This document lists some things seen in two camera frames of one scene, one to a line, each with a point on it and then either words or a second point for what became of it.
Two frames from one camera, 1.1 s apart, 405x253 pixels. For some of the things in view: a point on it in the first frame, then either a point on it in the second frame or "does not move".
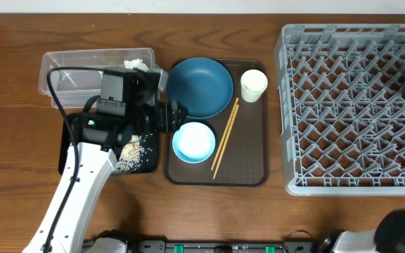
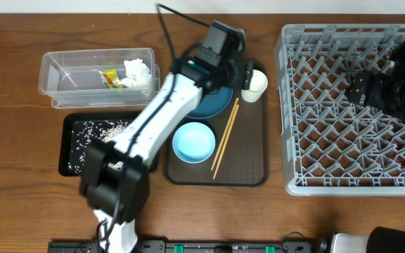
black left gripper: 169,116 to 243,75
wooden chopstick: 228,125 does not move
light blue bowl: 193,142 does not move
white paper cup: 253,83 does not move
